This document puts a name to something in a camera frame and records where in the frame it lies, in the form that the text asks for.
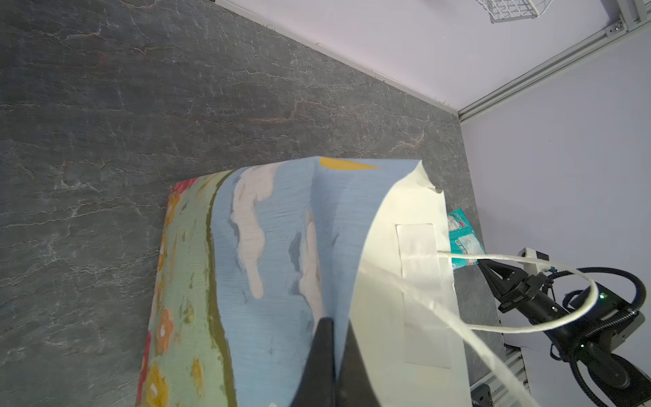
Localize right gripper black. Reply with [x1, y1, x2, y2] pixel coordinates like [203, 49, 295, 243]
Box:
[478, 259, 565, 325]

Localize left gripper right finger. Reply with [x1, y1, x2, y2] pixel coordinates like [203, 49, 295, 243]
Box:
[335, 322, 381, 407]

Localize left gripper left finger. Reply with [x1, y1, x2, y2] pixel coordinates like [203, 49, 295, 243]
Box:
[290, 318, 335, 407]

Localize teal Fox's candy bag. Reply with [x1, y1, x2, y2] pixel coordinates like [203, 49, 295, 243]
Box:
[447, 209, 486, 254]

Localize illustrated paper gift bag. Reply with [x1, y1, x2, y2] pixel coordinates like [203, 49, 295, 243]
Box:
[134, 155, 601, 407]

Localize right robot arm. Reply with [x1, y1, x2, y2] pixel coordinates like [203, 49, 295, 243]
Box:
[478, 259, 650, 406]

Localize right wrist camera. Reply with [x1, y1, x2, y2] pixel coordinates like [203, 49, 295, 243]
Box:
[518, 248, 552, 276]

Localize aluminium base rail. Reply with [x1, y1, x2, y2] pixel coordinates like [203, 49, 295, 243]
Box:
[470, 343, 532, 407]

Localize long white wire basket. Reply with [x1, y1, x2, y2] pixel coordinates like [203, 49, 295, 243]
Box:
[476, 0, 554, 24]

